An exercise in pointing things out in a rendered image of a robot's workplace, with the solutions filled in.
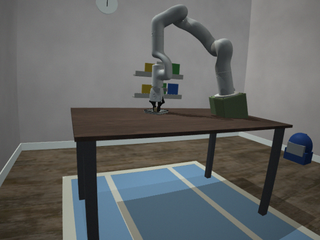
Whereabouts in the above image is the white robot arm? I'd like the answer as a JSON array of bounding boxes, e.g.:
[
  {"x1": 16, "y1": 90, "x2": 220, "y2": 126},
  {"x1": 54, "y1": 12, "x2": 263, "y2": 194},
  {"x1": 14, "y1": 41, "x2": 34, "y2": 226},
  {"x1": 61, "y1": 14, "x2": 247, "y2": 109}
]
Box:
[{"x1": 151, "y1": 4, "x2": 239, "y2": 98}]

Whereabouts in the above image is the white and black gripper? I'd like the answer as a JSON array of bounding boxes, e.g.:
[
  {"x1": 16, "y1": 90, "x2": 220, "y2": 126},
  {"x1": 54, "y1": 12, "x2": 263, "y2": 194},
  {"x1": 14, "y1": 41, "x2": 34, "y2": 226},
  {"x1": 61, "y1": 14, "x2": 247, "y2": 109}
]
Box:
[{"x1": 149, "y1": 87, "x2": 165, "y2": 112}]

